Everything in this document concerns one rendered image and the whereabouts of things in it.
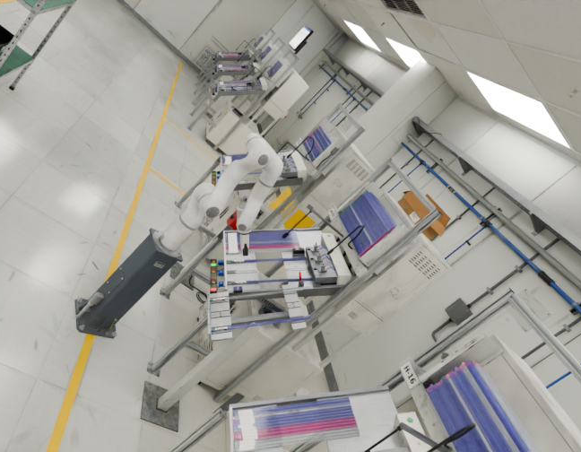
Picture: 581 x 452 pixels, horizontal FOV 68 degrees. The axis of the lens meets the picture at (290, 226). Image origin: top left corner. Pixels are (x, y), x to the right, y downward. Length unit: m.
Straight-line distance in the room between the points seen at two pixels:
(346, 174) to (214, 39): 7.45
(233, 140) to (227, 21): 4.32
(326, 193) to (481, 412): 2.59
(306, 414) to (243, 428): 0.27
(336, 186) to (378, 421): 2.40
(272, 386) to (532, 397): 1.75
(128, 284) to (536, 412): 2.03
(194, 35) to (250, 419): 9.67
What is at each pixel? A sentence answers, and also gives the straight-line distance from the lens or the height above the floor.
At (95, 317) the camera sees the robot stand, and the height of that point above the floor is 0.10.
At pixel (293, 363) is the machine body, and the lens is 3.04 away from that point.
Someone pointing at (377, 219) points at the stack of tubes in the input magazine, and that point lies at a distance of 2.70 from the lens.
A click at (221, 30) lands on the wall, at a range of 10.87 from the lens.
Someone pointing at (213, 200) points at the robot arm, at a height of 1.12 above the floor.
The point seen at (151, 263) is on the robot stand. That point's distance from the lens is 2.52.
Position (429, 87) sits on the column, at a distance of 5.87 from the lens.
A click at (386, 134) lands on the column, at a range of 5.84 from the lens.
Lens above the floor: 1.92
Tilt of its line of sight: 16 degrees down
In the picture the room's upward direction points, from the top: 47 degrees clockwise
